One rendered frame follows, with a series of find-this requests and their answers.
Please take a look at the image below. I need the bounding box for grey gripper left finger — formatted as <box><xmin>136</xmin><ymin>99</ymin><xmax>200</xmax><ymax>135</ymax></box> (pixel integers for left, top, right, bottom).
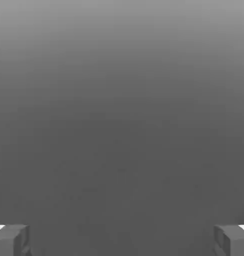
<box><xmin>0</xmin><ymin>223</ymin><xmax>32</xmax><ymax>256</ymax></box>

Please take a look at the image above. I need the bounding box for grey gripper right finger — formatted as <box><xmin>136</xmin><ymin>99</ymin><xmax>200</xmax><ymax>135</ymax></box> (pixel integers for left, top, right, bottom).
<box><xmin>212</xmin><ymin>223</ymin><xmax>244</xmax><ymax>256</ymax></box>

